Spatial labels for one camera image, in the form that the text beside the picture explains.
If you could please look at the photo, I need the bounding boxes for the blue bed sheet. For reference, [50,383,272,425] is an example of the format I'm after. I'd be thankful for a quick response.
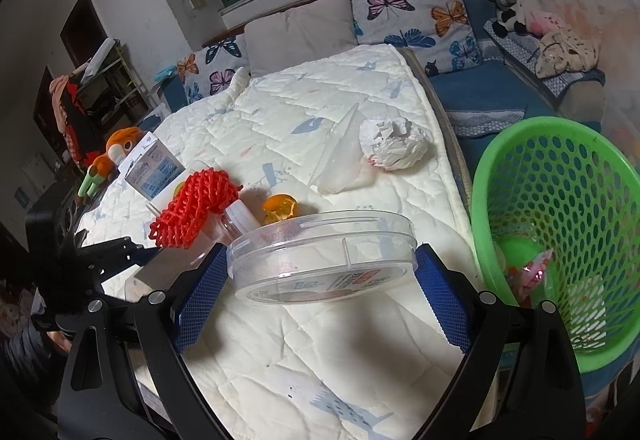
[162,0,606,141]

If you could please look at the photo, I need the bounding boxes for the beige pillow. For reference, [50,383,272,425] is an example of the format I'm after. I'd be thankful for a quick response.
[244,13,301,77]
[285,0,357,66]

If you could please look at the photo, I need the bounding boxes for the metal shelf rack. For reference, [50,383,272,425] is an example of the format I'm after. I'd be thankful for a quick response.
[75,38,151,121]

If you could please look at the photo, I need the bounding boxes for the white blue milk carton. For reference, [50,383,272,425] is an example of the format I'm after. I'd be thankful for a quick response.
[120,131,187,201]

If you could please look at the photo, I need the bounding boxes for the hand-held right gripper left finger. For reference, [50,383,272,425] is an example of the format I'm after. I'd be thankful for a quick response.
[57,243,231,440]

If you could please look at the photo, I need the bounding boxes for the hanging clothes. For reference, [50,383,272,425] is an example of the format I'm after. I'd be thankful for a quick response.
[49,73,101,161]

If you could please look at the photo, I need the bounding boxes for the pink snack packet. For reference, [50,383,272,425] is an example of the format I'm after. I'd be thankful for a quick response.
[505,247,556,306]

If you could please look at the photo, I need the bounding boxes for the crumpled white paper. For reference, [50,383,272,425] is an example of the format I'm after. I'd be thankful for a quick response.
[359,117,435,171]

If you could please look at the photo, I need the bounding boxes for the clear round plastic container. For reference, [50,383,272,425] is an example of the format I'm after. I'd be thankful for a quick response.
[226,209,418,305]

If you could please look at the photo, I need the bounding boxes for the orange plush toy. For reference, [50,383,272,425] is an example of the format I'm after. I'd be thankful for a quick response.
[76,127,151,208]

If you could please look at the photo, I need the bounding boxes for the small butterfly print pillow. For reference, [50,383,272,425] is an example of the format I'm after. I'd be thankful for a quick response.
[176,34,251,106]

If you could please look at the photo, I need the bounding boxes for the small clear plastic bottle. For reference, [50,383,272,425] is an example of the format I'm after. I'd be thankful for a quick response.
[221,199,261,243]

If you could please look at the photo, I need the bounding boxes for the spotted beige plush toy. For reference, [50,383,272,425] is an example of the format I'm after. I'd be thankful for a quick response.
[536,26,601,78]

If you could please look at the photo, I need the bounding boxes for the green plastic basket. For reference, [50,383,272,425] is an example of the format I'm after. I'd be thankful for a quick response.
[470,116,640,373]

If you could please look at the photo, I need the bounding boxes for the pink plush toy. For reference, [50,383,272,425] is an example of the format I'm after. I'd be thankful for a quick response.
[530,10,566,36]

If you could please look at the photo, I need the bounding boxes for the orange peel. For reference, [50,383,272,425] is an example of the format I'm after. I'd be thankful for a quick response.
[262,194,301,223]

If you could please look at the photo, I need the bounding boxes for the dark doorway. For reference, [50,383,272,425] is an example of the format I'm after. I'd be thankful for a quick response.
[60,0,108,66]

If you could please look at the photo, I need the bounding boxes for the large butterfly print pillow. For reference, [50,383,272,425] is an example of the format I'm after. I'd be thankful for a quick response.
[350,0,483,76]

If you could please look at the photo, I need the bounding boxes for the blue patterned cloth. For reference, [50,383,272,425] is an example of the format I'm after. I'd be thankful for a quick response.
[482,18,606,96]

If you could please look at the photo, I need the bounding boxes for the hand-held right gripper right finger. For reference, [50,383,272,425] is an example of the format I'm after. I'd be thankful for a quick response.
[414,243,586,440]

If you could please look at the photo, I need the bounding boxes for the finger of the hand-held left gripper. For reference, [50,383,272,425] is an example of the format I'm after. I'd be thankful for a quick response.
[75,236,161,278]

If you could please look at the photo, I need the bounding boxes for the red foam fruit net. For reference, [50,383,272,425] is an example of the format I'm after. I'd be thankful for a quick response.
[149,169,243,249]

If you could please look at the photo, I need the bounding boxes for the black white cow plush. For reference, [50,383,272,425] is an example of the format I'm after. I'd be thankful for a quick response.
[492,0,540,38]

